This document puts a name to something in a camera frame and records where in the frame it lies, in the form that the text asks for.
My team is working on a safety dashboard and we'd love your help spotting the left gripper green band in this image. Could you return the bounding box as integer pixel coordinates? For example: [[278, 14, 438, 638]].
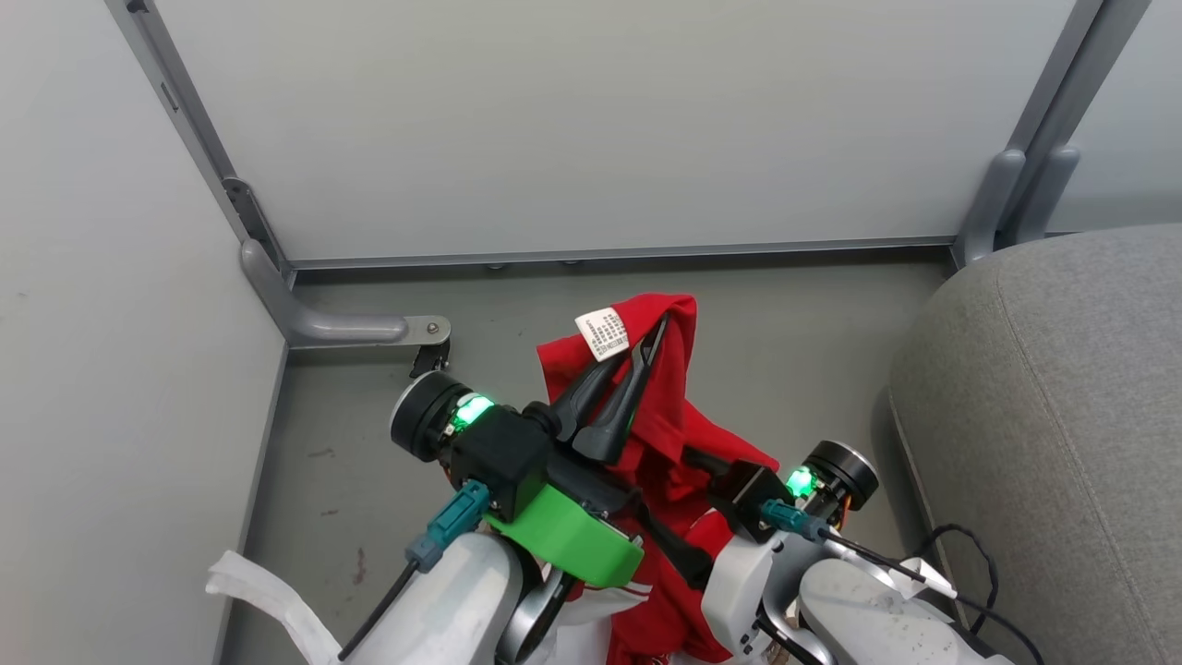
[[480, 313, 670, 590]]

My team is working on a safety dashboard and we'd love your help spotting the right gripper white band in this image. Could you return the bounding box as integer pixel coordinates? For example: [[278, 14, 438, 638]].
[[635, 446, 788, 659]]

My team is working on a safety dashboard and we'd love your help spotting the red garment with white label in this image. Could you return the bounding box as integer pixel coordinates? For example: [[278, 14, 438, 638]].
[[536, 293, 781, 665]]

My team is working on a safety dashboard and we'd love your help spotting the white basket liner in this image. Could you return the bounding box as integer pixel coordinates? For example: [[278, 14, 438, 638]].
[[205, 550, 649, 665]]

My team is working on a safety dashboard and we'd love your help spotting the black caster wheel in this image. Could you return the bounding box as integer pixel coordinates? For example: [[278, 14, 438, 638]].
[[409, 340, 452, 380]]

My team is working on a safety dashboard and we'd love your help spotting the grey metal partition foot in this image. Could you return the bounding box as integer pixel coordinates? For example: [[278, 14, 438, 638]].
[[240, 238, 453, 350]]

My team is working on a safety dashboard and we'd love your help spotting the grey fabric sofa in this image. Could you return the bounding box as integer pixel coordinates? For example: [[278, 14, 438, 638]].
[[886, 224, 1182, 665]]

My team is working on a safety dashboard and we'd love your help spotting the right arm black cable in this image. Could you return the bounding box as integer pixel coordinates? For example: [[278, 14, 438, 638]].
[[759, 499, 1046, 665]]

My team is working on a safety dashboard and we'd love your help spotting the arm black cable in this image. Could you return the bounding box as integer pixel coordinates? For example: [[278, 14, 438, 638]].
[[759, 499, 1046, 665], [336, 478, 492, 663]]

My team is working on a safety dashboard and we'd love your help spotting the grey partition bottom rail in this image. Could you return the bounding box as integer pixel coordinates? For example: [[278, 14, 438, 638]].
[[289, 235, 958, 272]]

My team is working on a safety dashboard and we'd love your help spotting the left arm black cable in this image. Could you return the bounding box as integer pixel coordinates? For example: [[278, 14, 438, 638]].
[[336, 478, 492, 663]]

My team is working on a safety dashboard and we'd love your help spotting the grey partition post with foot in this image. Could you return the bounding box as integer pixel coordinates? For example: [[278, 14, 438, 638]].
[[1005, 0, 1155, 247], [954, 0, 1106, 270]]

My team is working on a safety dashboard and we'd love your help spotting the grey corner partition post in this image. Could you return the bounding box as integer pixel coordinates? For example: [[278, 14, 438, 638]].
[[103, 0, 296, 278]]

